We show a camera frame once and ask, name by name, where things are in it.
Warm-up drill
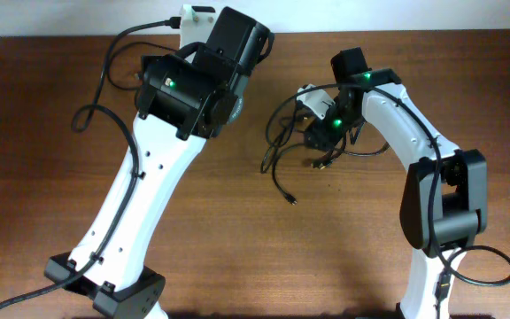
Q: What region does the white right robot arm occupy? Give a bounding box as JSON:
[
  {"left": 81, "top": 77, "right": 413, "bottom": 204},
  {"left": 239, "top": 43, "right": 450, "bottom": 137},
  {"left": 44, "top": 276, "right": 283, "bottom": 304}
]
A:
[{"left": 296, "top": 48, "right": 488, "bottom": 318}]

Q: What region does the black micro USB cable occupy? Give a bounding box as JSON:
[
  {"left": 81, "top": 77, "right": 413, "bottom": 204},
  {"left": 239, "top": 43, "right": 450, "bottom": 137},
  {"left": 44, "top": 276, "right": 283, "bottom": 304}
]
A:
[{"left": 271, "top": 128, "right": 391, "bottom": 206}]

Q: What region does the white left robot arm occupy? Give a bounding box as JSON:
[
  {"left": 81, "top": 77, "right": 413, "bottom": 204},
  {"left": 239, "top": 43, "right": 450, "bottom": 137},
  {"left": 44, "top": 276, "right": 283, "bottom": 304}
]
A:
[{"left": 44, "top": 7, "right": 274, "bottom": 318}]

